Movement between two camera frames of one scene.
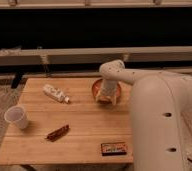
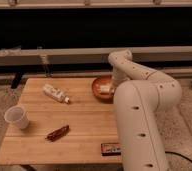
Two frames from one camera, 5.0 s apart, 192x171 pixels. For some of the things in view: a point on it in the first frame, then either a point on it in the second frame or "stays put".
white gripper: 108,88 to 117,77
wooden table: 68,126 stays put
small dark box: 115,148 stays put
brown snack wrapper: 57,133 stays put
